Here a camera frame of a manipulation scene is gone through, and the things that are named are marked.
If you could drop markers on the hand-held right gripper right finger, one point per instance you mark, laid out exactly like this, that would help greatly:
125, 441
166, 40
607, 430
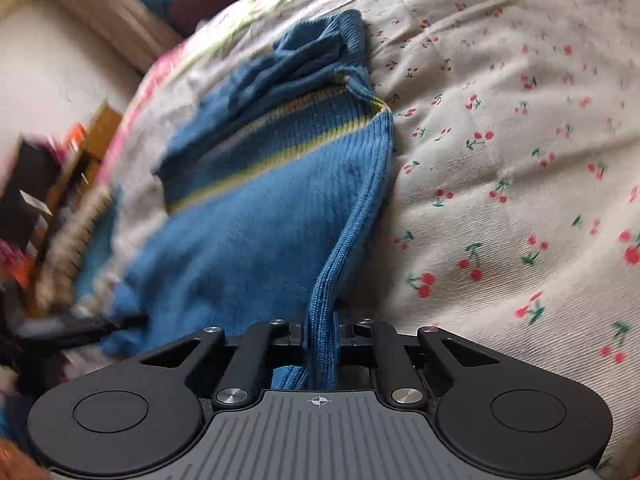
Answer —
337, 324

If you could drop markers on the wooden cabinet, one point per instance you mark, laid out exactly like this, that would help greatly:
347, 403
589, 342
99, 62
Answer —
97, 130

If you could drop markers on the beige curtain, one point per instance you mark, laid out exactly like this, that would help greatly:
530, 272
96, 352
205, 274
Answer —
110, 10

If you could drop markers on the cherry print bed sheet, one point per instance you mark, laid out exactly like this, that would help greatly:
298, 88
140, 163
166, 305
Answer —
500, 170

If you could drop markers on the dark box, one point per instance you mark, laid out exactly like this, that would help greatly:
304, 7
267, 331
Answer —
25, 185

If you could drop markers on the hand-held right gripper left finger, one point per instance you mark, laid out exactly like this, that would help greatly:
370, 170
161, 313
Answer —
295, 334

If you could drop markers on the blue striped knit sweater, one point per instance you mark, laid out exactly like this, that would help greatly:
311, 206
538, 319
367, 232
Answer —
250, 240

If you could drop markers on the teal fleece cloth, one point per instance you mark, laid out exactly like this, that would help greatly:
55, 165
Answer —
97, 270

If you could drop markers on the maroon upholstered bench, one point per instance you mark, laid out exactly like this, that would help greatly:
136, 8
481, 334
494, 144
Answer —
205, 2

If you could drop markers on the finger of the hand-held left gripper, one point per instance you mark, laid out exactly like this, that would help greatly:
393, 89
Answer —
100, 324

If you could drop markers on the beige striped knit sweater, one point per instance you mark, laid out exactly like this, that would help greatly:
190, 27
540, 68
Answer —
67, 245

